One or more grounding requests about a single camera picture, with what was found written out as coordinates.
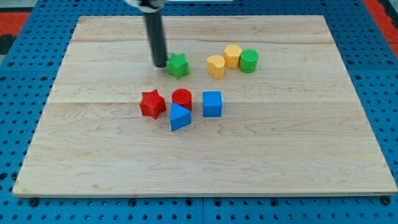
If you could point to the blue cube block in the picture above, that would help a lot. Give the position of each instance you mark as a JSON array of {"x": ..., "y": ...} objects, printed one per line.
[{"x": 212, "y": 104}]

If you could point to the green cylinder block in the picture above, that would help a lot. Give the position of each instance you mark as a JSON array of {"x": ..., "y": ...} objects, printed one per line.
[{"x": 248, "y": 61}]

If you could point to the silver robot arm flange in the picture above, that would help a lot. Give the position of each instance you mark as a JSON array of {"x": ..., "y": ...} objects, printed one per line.
[{"x": 147, "y": 6}]

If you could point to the yellow hexagon block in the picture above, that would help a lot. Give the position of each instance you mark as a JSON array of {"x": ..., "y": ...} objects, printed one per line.
[{"x": 232, "y": 55}]

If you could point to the green star block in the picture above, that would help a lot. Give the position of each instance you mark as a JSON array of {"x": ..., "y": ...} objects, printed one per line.
[{"x": 177, "y": 66}]

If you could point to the red star block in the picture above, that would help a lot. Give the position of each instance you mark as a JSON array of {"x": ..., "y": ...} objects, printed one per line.
[{"x": 152, "y": 104}]

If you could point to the yellow heart block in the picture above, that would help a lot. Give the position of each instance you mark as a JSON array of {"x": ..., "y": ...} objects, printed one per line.
[{"x": 215, "y": 66}]

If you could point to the red cylinder block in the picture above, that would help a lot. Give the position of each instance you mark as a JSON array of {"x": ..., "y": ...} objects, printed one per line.
[{"x": 182, "y": 97}]

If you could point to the wooden board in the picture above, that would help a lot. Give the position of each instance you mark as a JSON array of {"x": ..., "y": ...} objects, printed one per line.
[{"x": 294, "y": 127}]

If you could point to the blue triangle block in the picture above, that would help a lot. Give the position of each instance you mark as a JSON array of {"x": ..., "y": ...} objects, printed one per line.
[{"x": 179, "y": 117}]

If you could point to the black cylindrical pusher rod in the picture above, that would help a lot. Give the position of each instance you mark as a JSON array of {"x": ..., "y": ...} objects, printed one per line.
[{"x": 155, "y": 32}]

